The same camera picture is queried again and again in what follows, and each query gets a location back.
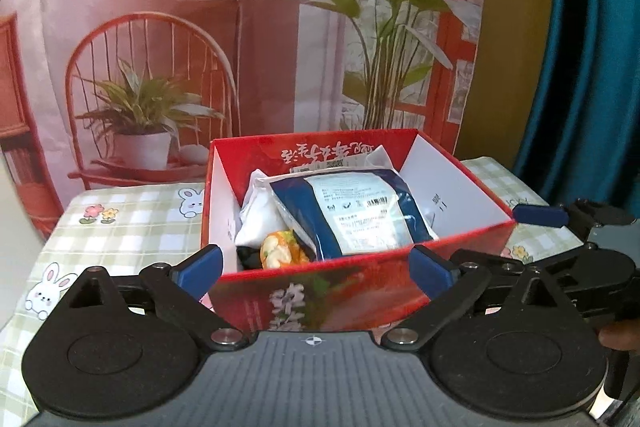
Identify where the green checkered bunny tablecloth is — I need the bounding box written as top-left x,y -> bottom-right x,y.
0,156 -> 601,427

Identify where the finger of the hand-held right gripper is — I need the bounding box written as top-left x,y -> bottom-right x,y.
515,199 -> 639,229
450,243 -> 637,314

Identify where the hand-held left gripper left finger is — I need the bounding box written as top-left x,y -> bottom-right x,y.
65,244 -> 249,350

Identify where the white plastic bag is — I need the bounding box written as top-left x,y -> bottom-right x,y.
235,169 -> 297,258

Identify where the orange snack packet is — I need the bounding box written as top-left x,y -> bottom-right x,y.
260,229 -> 312,269

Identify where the person's right hand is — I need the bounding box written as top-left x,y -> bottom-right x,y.
598,321 -> 640,353

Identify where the teal curtain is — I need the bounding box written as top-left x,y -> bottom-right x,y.
512,0 -> 640,214

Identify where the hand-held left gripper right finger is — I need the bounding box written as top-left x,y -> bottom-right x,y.
382,244 -> 576,351

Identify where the black eye mask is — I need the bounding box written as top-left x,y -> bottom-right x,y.
236,246 -> 267,274

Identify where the printed room scene backdrop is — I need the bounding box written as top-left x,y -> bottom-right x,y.
0,0 -> 490,240

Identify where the blue and white packet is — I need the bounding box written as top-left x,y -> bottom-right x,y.
270,168 -> 441,261

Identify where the red cardboard box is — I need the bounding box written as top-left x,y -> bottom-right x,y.
200,128 -> 516,334

